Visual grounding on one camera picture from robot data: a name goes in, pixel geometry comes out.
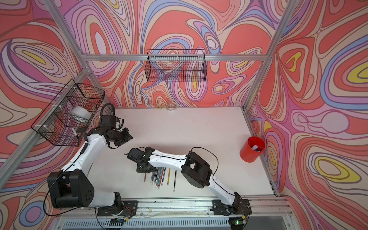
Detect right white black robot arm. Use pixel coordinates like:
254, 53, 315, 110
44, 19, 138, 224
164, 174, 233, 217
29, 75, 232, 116
126, 147, 252, 217

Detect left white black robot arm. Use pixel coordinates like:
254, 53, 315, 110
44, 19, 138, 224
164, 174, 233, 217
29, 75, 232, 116
47, 103, 133, 211

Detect bundle of coloured pencils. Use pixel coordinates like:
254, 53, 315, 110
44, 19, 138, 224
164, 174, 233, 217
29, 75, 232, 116
150, 167, 166, 189

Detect black pencil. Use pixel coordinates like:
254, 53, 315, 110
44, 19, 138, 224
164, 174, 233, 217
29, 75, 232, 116
173, 170, 177, 192

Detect white marker in basket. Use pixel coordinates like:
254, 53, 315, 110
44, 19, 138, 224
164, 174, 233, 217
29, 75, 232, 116
72, 127, 81, 139

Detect white tape roll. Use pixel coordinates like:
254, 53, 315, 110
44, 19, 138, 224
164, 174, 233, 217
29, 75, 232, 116
69, 106, 91, 123

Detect red plastic cup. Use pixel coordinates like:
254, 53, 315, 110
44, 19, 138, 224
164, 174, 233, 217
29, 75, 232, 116
240, 137, 265, 163

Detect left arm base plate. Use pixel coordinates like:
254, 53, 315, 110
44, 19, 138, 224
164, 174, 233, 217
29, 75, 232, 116
97, 200, 138, 218

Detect left wall wire basket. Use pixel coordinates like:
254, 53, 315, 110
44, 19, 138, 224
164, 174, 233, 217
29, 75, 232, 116
31, 80, 105, 147

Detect wall wire basket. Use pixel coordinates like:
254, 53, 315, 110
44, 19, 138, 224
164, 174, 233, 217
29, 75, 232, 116
31, 80, 105, 147
144, 48, 208, 83

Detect back wall wire basket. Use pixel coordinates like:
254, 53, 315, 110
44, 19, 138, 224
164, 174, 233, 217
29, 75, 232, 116
144, 48, 208, 83

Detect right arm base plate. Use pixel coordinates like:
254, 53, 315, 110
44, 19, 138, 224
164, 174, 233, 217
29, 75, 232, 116
210, 199, 252, 216

